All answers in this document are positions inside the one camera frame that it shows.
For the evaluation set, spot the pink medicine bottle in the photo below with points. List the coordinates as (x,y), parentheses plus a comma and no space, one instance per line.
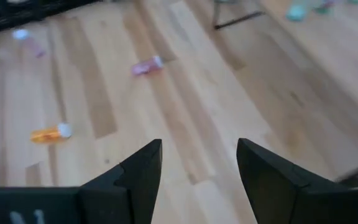
(22,34)
(145,68)

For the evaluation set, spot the small orange medicine bottle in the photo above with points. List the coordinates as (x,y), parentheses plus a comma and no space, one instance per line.
(47,135)

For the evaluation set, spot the green medicine bottle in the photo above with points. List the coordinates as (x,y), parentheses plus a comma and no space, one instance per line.
(322,6)
(296,13)

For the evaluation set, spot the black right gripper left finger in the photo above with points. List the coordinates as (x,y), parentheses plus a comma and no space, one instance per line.
(89,205)

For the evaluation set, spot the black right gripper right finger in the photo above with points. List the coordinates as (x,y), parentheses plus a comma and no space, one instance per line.
(291,202)

